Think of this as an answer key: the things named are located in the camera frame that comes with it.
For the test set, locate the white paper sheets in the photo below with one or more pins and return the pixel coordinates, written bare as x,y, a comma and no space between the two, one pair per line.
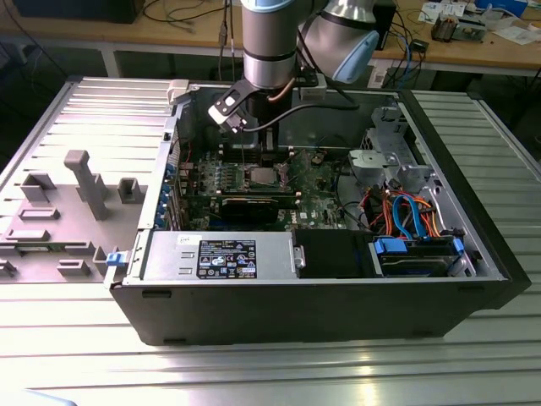
435,10

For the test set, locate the black drive box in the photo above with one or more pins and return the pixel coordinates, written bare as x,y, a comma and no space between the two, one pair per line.
329,254

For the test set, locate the CPU socket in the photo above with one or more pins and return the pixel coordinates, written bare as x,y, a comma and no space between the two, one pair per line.
266,185

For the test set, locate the white camera box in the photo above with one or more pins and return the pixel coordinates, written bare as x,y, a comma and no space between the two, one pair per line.
313,91

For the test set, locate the black PC case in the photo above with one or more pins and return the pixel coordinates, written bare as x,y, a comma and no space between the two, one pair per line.
296,313

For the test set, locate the blue plastic latch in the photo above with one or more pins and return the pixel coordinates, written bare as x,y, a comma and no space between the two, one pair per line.
116,259

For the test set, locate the blue box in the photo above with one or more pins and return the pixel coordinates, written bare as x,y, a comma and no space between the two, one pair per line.
503,4

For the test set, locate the hard disk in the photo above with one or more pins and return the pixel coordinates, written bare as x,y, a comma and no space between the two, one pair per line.
414,264

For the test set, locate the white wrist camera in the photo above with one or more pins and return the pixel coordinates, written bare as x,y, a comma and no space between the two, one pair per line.
224,112

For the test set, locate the small black adapter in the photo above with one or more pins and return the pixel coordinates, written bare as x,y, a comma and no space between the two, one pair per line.
420,45

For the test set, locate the black graphics card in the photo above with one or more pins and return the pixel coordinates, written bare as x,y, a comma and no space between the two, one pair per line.
249,209

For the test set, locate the green motherboard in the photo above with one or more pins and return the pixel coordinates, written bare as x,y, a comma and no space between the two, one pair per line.
313,203

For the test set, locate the wooden work desk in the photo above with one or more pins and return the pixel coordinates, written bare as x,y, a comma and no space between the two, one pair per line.
465,57

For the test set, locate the grey circuit device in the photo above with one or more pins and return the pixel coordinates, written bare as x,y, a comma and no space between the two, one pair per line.
471,29

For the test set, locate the silver metal disk bay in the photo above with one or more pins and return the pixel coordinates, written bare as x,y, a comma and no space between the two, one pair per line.
372,162

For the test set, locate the white printed sheet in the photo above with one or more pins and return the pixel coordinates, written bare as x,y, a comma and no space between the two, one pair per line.
520,36

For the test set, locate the silver CPU chip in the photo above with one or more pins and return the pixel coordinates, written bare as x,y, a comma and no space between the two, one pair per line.
262,174

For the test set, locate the blue disk carrier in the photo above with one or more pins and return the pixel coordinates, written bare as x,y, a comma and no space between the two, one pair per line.
389,246

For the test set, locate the grey parts rack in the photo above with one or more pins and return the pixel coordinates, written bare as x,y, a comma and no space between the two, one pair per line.
63,220

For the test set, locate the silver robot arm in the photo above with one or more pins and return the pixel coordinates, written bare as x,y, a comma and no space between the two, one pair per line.
268,42

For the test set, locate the large black box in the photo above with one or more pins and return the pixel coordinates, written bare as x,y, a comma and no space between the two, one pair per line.
76,10

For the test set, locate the coin cell battery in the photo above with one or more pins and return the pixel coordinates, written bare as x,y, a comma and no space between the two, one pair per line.
317,160

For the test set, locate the blue card retainer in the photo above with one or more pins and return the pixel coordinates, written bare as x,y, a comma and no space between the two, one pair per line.
169,171

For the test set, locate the silver power supply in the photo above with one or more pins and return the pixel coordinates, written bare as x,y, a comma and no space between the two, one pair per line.
169,254

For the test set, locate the copper coil part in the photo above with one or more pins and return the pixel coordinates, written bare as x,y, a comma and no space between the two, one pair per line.
444,29

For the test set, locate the grey plastic case latch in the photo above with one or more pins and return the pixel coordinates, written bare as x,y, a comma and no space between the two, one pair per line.
177,91

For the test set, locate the black upright device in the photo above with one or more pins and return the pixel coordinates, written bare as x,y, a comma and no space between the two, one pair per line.
385,25

